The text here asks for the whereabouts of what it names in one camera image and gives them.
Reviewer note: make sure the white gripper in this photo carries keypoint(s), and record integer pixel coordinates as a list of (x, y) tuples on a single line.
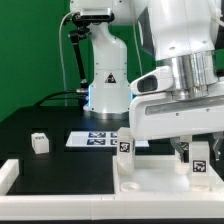
[(156, 116)]

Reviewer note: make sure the white square table top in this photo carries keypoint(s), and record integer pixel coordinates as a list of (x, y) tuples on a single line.
[(157, 174)]

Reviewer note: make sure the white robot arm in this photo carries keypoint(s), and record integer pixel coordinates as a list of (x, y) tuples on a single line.
[(182, 96)]

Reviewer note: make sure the white sheet with tags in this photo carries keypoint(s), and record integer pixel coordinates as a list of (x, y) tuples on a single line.
[(92, 139)]

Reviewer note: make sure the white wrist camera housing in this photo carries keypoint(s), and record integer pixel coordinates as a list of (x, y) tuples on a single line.
[(158, 80)]

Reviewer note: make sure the white U-shaped obstacle fence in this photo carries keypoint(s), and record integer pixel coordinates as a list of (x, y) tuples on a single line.
[(120, 205)]

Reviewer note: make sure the grey camera on mount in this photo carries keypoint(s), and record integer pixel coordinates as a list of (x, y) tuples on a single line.
[(96, 13)]

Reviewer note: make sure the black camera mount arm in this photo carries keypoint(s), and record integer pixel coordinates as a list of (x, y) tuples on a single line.
[(81, 32)]

